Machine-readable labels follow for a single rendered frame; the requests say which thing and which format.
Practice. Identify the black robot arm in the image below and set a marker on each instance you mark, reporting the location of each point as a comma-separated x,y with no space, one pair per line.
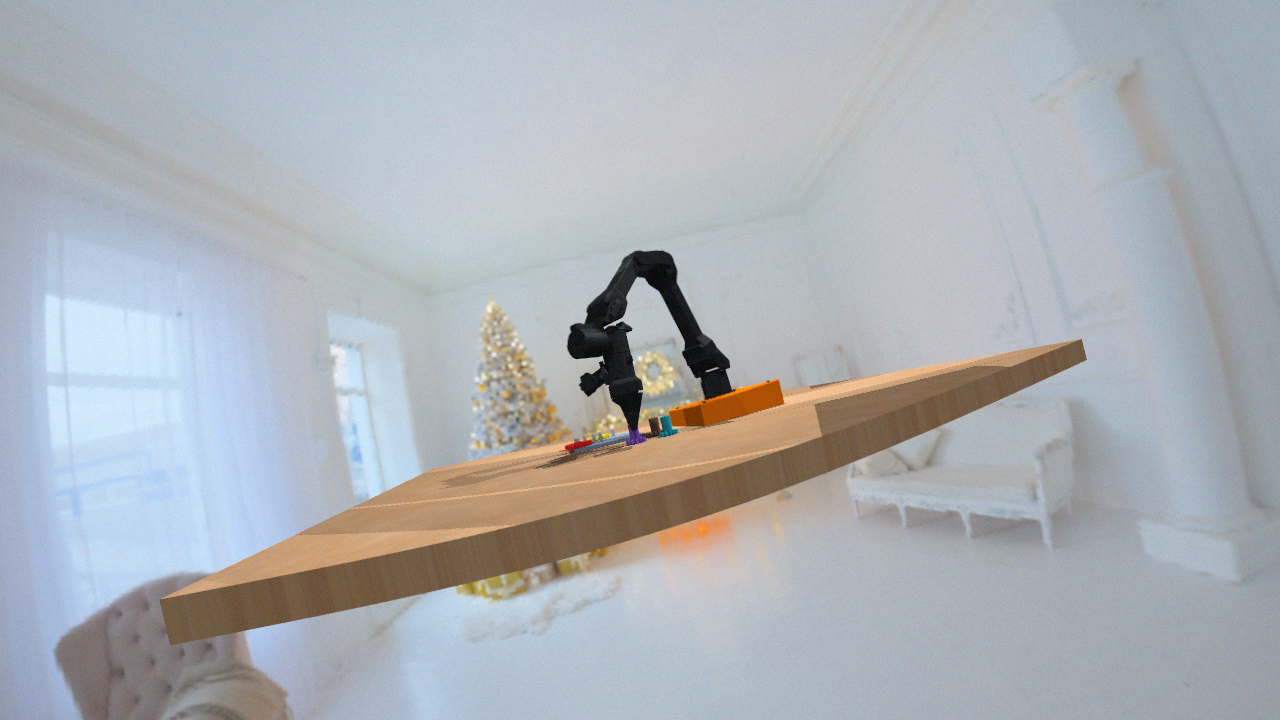
590,339

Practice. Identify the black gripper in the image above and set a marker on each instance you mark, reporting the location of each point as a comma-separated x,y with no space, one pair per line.
624,386

